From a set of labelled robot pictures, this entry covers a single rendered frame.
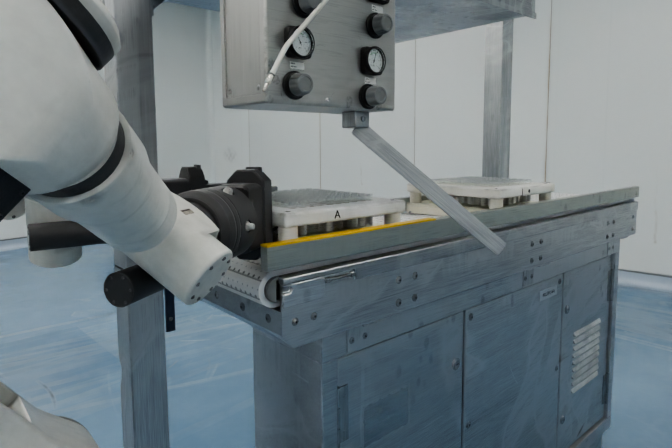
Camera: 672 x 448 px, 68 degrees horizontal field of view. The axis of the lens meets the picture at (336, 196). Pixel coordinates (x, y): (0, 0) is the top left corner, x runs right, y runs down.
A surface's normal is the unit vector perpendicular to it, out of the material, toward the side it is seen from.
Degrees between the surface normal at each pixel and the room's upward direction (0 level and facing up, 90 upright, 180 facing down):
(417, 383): 90
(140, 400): 90
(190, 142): 90
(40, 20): 92
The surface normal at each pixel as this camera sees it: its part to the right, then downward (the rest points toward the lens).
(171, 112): 0.76, 0.06
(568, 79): -0.65, 0.08
